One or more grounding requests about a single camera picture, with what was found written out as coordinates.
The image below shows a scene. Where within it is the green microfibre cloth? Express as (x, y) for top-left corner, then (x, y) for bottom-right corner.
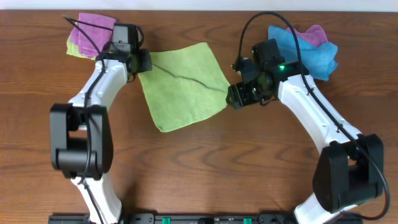
(139, 42), (229, 133)

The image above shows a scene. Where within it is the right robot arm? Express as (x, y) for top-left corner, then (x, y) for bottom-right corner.
(226, 39), (388, 223)

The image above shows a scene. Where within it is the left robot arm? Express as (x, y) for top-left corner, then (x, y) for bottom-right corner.
(50, 49), (152, 223)

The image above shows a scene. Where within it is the folded purple cloth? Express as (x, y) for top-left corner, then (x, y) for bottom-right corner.
(70, 12), (117, 58)

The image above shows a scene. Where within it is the folded green cloth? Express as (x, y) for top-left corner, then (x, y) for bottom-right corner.
(67, 36), (95, 60)

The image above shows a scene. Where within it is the blue crumpled cloth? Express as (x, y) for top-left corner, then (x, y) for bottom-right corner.
(268, 26), (338, 81)

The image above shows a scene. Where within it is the purple crumpled cloth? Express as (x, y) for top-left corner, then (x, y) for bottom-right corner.
(295, 25), (328, 47)

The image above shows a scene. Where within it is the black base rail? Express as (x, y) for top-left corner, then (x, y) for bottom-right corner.
(48, 213), (363, 224)

